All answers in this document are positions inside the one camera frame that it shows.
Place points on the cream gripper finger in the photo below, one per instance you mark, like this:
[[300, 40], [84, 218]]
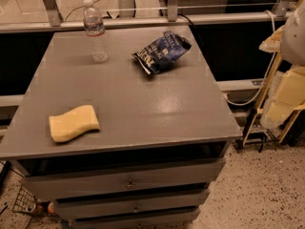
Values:
[[272, 43], [287, 91]]

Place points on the clear plastic water bottle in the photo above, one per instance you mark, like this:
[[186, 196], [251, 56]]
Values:
[[95, 30]]

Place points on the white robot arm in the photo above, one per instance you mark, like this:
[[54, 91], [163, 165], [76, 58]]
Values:
[[292, 47]]

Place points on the yellow sponge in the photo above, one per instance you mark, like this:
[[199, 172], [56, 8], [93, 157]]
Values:
[[67, 126]]

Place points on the blue chip bag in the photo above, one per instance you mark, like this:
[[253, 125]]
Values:
[[162, 52]]

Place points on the grey drawer cabinet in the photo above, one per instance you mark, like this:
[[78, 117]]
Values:
[[178, 115]]

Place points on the bottom grey drawer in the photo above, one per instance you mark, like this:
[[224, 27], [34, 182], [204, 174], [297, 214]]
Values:
[[139, 220]]

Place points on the grey drawer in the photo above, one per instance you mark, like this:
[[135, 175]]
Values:
[[124, 179], [122, 204], [139, 220]]

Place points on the grey metal railing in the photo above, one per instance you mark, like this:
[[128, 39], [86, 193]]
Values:
[[67, 15]]

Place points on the middle grey drawer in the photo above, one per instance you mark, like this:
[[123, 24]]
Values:
[[122, 204]]

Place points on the top grey drawer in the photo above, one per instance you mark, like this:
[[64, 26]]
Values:
[[124, 179]]

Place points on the yellow frame stand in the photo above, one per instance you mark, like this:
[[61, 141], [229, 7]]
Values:
[[257, 110]]

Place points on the wire basket on floor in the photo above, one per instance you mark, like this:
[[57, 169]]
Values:
[[26, 203]]

